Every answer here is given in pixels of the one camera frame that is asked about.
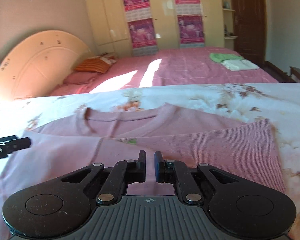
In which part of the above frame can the pink knit sweater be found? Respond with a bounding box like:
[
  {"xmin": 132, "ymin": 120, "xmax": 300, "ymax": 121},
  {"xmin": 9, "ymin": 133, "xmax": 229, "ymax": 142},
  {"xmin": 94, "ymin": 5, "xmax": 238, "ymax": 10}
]
[{"xmin": 0, "ymin": 104, "xmax": 286, "ymax": 239}]

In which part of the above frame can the dark brown wooden door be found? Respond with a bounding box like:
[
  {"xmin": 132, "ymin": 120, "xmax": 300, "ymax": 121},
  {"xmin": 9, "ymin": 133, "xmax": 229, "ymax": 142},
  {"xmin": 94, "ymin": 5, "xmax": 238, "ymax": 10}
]
[{"xmin": 231, "ymin": 0, "xmax": 267, "ymax": 67}]

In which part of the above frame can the orange striped pillow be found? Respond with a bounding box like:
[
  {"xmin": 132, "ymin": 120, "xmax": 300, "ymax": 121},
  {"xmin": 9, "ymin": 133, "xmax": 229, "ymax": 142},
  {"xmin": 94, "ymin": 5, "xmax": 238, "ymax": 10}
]
[{"xmin": 74, "ymin": 57, "xmax": 113, "ymax": 74}]

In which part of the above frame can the pink folded pillow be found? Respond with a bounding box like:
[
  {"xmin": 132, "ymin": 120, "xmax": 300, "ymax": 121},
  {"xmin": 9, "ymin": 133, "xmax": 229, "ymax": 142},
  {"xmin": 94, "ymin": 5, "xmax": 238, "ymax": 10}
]
[{"xmin": 63, "ymin": 72, "xmax": 100, "ymax": 85}]

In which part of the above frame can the pink checked bed cover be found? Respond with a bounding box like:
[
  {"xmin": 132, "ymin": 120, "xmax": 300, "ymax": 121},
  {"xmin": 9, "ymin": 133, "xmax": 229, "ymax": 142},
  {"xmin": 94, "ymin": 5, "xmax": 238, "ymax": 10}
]
[{"xmin": 50, "ymin": 47, "xmax": 276, "ymax": 96}]

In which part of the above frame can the cream corner shelf unit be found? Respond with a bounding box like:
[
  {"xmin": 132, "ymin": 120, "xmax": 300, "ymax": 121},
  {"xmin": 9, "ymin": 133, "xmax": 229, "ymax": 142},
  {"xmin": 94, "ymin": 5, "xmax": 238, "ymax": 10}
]
[{"xmin": 221, "ymin": 0, "xmax": 238, "ymax": 50}]

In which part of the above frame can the lower right purple poster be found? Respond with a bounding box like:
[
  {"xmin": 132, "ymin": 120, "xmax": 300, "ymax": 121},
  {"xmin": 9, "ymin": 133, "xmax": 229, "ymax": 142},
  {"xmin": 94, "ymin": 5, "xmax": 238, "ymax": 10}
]
[{"xmin": 177, "ymin": 15, "xmax": 205, "ymax": 48}]

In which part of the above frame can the lower left purple poster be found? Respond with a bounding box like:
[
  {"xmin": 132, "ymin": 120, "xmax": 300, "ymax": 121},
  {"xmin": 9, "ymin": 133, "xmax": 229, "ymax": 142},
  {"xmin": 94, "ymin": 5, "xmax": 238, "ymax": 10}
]
[{"xmin": 128, "ymin": 18, "xmax": 158, "ymax": 57}]

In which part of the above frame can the cream arched headboard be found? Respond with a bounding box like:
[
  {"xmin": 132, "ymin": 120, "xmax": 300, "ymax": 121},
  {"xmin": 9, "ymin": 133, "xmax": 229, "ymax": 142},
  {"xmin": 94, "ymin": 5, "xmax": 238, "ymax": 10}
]
[{"xmin": 0, "ymin": 30, "xmax": 93, "ymax": 100}]

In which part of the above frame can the cream wardrobe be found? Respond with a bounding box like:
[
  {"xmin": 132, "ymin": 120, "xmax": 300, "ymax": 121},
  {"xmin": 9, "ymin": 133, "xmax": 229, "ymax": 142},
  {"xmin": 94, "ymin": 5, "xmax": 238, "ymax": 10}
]
[{"xmin": 85, "ymin": 0, "xmax": 225, "ymax": 57}]

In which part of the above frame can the green folded cloth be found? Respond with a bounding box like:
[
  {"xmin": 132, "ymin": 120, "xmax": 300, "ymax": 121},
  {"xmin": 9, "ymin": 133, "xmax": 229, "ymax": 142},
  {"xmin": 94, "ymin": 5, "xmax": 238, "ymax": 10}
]
[{"xmin": 209, "ymin": 53, "xmax": 244, "ymax": 63}]

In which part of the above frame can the upper left purple poster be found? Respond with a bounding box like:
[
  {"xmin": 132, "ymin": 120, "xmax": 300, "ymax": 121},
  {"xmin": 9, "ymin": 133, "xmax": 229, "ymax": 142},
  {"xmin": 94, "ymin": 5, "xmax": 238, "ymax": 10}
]
[{"xmin": 123, "ymin": 0, "xmax": 152, "ymax": 22}]

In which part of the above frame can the white folded cloth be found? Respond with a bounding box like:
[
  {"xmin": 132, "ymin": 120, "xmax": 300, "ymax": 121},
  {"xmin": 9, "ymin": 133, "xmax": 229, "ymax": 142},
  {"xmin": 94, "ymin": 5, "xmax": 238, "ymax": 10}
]
[{"xmin": 221, "ymin": 60, "xmax": 259, "ymax": 72}]

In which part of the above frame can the white floral bed sheet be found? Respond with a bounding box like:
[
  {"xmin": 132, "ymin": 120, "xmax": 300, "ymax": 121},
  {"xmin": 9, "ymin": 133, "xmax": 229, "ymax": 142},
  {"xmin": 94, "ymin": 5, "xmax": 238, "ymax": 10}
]
[{"xmin": 0, "ymin": 83, "xmax": 300, "ymax": 239}]

